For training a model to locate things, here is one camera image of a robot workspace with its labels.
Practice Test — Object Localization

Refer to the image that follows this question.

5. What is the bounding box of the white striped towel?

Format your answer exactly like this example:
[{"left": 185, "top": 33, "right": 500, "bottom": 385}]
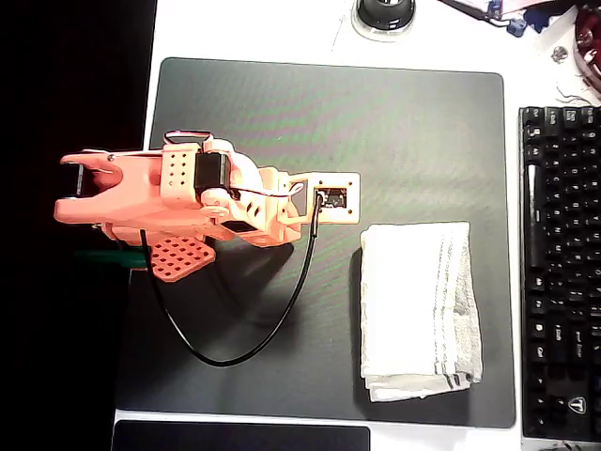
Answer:
[{"left": 359, "top": 221, "right": 485, "bottom": 404}]

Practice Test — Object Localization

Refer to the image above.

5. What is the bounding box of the black desk mat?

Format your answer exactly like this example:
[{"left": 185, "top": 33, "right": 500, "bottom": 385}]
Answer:
[{"left": 115, "top": 55, "right": 517, "bottom": 429}]

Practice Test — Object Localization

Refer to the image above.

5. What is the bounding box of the green clamp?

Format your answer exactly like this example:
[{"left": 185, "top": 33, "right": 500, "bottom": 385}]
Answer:
[{"left": 73, "top": 248, "right": 152, "bottom": 270}]

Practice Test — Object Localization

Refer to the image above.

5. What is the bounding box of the round black clear stand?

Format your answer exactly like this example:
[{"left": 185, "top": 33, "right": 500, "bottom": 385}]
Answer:
[{"left": 349, "top": 0, "right": 418, "bottom": 43}]

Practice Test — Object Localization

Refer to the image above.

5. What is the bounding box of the black tablet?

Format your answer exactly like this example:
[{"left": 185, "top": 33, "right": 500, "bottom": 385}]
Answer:
[{"left": 111, "top": 419, "right": 372, "bottom": 451}]

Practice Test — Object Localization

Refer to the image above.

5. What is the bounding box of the black keyboard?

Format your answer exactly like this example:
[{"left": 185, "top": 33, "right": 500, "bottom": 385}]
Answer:
[{"left": 517, "top": 105, "right": 601, "bottom": 443}]

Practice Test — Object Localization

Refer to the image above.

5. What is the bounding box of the pink paper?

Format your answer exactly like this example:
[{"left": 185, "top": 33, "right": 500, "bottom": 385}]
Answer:
[{"left": 439, "top": 0, "right": 536, "bottom": 20}]

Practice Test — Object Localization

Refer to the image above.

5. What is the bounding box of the dark blue object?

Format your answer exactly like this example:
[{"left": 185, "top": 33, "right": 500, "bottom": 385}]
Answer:
[{"left": 523, "top": 4, "right": 564, "bottom": 34}]

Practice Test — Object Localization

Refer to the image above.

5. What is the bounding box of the dark red bowl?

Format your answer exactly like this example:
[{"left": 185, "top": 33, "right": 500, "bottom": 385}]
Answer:
[{"left": 573, "top": 2, "right": 601, "bottom": 90}]

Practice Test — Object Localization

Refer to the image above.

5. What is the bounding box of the black camera cable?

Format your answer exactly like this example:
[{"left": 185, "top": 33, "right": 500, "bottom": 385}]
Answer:
[{"left": 138, "top": 193, "right": 326, "bottom": 367}]

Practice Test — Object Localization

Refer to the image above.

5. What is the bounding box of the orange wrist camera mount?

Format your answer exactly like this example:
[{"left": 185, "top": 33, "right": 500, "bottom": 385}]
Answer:
[{"left": 286, "top": 172, "right": 362, "bottom": 225}]

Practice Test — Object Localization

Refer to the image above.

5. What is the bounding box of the orange perforated base plate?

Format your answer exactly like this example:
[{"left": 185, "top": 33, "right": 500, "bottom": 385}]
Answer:
[{"left": 143, "top": 234, "right": 217, "bottom": 283}]

